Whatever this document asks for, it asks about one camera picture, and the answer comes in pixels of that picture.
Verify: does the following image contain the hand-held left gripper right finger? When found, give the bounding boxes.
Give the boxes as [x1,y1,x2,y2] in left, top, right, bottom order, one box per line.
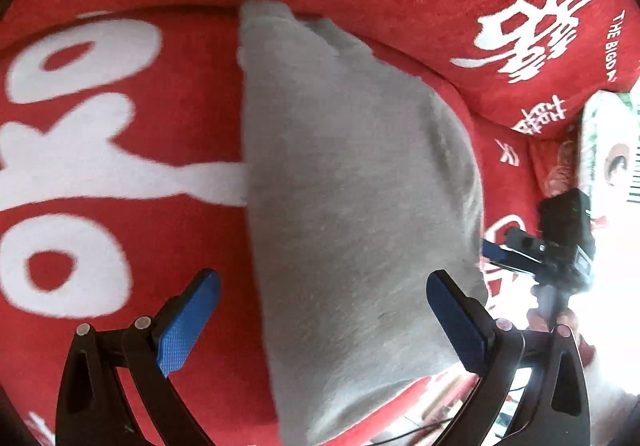
[426,269,592,446]

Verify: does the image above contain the red patterned pillow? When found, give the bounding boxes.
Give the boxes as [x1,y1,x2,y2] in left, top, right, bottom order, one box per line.
[530,126,587,208]

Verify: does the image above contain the white patterned cushion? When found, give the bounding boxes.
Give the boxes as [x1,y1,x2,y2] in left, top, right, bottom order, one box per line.
[579,91,640,207]

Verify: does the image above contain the grey knit sweater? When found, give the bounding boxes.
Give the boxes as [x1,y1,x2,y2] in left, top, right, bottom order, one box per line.
[236,0,490,446]

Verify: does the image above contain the red printed sofa seat cover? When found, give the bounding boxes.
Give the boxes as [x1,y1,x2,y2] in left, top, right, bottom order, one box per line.
[0,6,547,446]

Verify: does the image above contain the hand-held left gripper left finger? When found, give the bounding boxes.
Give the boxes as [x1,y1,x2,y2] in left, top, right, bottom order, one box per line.
[56,269,222,446]

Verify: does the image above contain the person's right hand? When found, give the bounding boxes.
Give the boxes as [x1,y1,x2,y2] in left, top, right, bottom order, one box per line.
[526,307,597,367]

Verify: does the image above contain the thin black cable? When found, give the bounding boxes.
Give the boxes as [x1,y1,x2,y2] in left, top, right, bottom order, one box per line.
[377,368,531,444]

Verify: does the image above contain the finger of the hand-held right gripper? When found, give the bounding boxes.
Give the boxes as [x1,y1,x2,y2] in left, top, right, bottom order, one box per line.
[480,227,548,279]

